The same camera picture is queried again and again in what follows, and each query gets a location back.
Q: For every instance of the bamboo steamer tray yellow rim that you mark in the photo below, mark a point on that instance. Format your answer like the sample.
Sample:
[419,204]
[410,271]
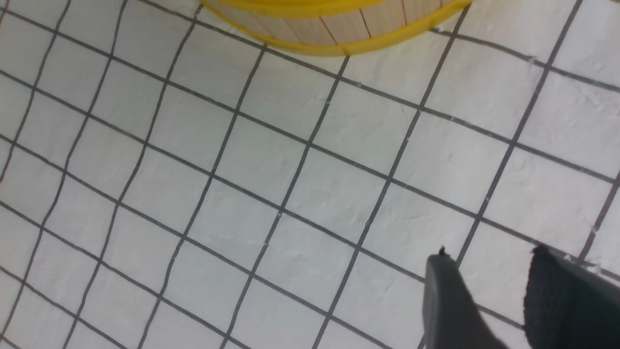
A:
[334,28]

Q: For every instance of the white grid tablecloth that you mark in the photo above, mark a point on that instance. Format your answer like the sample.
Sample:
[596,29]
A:
[168,182]

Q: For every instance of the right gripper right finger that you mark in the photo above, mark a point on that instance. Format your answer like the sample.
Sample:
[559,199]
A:
[569,307]

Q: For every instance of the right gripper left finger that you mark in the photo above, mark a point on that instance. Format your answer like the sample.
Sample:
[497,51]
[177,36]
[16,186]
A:
[451,319]

